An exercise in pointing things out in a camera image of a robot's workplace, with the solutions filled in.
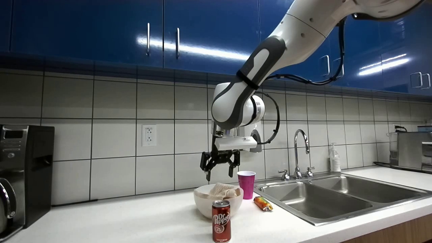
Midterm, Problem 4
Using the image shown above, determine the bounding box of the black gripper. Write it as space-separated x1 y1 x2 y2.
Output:
199 150 243 182

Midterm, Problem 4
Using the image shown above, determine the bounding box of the beige towel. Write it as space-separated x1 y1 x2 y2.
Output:
200 181 242 203

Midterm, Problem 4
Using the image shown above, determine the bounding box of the translucent white bowl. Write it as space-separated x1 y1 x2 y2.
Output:
193 182 244 220

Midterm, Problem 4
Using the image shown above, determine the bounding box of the pink plastic cup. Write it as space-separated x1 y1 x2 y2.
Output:
236 170 257 201

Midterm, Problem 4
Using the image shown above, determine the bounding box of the orange toy carrot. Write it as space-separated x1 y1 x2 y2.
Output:
253 195 274 213

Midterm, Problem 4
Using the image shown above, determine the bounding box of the red soda can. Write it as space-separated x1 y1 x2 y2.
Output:
211 199 232 243

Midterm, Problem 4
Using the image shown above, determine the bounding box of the chrome faucet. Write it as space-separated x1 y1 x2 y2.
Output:
277 128 316 181

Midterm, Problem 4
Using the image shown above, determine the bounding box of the clear dish soap bottle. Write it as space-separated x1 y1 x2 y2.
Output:
328 143 343 173

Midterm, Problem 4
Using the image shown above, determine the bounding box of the stainless steel double sink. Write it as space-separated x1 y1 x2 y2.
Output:
254 173 432 227

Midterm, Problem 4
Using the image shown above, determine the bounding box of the blue upper cabinet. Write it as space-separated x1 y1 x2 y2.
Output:
0 0 432 99

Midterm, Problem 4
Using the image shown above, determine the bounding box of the stainless steel countertop appliance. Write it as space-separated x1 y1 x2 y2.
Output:
389 126 432 173

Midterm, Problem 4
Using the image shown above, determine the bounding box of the wooden base cabinet front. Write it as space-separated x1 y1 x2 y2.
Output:
346 213 432 243

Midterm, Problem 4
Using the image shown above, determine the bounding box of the black coffee machine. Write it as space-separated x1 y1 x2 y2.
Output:
0 124 55 242

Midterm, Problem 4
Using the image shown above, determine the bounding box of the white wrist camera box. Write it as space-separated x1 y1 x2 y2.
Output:
215 135 259 153

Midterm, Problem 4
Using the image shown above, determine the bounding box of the white wall soap dispenser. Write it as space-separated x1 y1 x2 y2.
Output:
250 128 265 154

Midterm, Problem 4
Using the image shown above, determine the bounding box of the white wall outlet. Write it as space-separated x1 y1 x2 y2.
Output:
142 124 158 149

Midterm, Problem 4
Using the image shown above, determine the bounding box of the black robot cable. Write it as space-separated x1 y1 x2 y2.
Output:
255 18 348 146

